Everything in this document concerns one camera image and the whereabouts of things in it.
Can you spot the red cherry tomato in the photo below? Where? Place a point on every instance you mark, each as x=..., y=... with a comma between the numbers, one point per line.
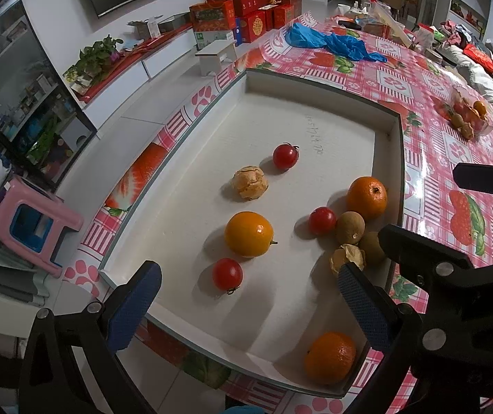
x=322, y=220
x=228, y=274
x=285, y=156

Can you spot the stack of red gift boxes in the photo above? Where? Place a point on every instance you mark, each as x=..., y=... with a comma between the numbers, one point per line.
x=246, y=13

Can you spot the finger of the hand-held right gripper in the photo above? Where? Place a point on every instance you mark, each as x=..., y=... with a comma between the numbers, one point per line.
x=488, y=179
x=457, y=302

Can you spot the open cardboard box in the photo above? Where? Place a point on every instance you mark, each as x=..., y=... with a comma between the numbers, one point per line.
x=147, y=28

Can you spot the pink plastic stool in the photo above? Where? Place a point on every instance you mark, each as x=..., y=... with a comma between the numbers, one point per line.
x=30, y=228

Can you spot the glass door cabinet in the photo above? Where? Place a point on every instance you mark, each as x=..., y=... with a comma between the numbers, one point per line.
x=22, y=95

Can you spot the clear glass bowl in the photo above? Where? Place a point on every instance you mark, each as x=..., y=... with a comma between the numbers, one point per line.
x=485, y=126

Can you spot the blue cloth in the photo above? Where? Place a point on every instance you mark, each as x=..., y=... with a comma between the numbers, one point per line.
x=337, y=45

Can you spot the white rectangular tray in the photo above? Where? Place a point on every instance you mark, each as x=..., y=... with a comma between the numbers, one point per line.
x=315, y=129

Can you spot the stack of grey-green mats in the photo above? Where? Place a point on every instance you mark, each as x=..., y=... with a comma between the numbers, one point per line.
x=0, y=276

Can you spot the small black object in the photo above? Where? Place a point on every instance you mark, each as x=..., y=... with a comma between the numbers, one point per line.
x=350, y=23

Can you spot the strawberry print plastic tablecloth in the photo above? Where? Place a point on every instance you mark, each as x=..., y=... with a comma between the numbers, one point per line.
x=436, y=146

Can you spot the clear plastic bag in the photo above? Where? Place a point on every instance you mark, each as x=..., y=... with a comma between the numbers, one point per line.
x=386, y=13

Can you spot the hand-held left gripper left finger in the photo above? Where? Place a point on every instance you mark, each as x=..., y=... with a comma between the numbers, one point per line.
x=134, y=306

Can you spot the pile of clothes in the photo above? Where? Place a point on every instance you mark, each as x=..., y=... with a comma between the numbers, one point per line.
x=460, y=30

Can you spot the white step stool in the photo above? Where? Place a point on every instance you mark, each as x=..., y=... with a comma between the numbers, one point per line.
x=216, y=54

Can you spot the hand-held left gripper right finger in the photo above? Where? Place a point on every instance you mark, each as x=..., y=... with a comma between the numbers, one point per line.
x=365, y=306

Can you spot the grey flat box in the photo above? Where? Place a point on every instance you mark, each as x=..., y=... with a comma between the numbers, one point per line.
x=173, y=21

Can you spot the red runner cloth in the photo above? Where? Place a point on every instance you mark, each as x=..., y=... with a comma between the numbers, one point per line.
x=112, y=69

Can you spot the white low cabinet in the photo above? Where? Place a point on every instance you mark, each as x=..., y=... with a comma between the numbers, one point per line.
x=143, y=77

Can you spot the green potted plant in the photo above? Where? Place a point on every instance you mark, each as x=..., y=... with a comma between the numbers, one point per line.
x=97, y=54

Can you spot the orange tangerine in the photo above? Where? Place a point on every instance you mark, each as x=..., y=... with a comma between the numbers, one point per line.
x=480, y=108
x=330, y=357
x=367, y=197
x=248, y=233

